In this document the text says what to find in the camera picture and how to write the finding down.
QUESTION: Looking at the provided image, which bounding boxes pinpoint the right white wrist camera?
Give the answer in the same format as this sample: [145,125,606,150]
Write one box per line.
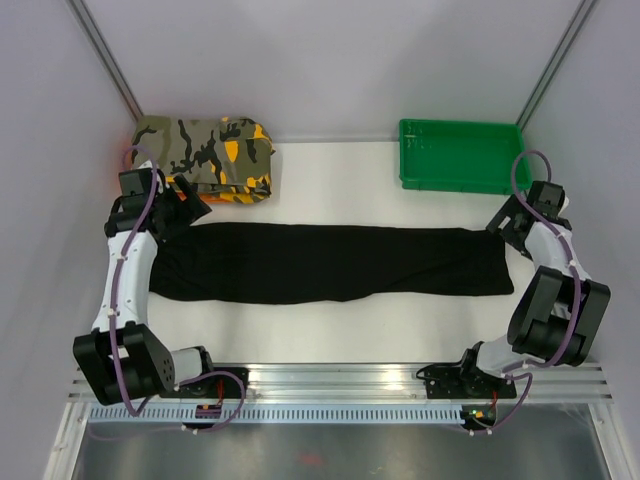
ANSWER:
[558,194,570,216]

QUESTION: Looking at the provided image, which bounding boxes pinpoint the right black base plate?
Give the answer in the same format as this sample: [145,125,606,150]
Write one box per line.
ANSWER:
[416,365,516,400]

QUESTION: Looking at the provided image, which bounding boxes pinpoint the camouflage folded trousers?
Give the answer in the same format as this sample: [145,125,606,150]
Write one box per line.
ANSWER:
[131,115,275,204]

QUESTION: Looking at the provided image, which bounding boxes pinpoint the white slotted cable duct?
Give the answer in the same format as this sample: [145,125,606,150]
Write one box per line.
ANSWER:
[89,402,463,425]

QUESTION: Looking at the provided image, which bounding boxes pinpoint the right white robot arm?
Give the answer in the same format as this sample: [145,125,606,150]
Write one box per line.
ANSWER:
[455,181,611,396]

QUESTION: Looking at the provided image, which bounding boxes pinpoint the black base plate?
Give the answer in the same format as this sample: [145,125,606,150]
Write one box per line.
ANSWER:
[172,366,249,400]
[416,365,516,400]

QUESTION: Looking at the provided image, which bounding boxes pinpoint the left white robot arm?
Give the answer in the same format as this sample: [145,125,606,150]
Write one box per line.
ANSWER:
[73,163,218,407]

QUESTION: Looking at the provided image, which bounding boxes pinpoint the black trousers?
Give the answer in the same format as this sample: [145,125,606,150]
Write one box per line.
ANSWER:
[149,222,514,305]

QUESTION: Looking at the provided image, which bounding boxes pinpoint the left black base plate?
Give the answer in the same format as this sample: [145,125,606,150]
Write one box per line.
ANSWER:
[172,366,249,400]

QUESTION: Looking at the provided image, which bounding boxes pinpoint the orange folded trousers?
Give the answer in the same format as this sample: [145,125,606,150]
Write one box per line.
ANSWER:
[165,176,236,205]

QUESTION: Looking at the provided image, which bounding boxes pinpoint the green plastic tray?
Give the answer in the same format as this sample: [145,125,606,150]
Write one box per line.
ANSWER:
[398,119,524,195]

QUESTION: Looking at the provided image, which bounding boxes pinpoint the aluminium mounting rail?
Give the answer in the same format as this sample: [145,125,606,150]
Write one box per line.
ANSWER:
[67,363,614,404]

